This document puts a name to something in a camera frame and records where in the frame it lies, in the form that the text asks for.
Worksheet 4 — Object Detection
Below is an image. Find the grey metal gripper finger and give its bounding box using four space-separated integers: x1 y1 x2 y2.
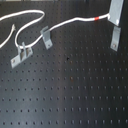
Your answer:
109 0 124 25

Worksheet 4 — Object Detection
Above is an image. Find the white cable with red band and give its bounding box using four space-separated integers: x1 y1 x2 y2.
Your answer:
0 9 112 50

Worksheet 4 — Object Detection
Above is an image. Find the grey cable clip middle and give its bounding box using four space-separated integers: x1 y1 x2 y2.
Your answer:
40 27 53 49

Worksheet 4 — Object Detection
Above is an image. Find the grey cable clip left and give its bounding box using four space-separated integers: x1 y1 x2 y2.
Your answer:
11 43 33 68

